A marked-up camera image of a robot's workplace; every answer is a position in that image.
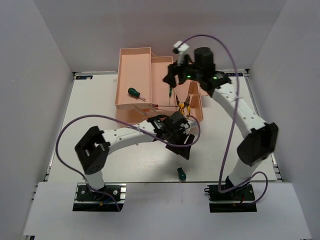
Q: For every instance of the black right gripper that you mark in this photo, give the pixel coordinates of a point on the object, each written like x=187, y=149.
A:
x=173, y=70

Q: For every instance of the left blue table sticker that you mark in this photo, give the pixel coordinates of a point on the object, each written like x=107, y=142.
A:
x=83, y=77

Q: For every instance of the black green precision screwdriver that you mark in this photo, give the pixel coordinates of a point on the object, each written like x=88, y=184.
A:
x=170, y=95

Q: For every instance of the pink plastic toolbox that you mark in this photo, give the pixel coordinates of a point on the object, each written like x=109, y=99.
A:
x=139, y=68

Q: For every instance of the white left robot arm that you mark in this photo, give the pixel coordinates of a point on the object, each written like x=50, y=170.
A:
x=96, y=145

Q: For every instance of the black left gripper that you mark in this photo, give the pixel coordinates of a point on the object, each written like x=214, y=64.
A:
x=183, y=151

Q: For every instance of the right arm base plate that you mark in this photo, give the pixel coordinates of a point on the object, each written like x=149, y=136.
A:
x=236, y=201

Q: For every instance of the stubby green screwdriver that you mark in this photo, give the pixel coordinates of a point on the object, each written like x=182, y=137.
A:
x=181, y=174

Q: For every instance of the black blue lock sticker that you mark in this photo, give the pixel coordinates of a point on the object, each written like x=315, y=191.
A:
x=233, y=74

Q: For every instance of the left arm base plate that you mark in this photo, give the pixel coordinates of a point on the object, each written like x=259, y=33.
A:
x=86, y=200

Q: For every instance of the yellow long nose pliers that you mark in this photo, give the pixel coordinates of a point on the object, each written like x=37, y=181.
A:
x=187, y=105

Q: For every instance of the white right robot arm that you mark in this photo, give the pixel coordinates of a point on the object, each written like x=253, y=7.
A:
x=259, y=137

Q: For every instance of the green orange handled screwdriver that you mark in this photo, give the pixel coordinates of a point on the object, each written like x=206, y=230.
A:
x=135, y=94

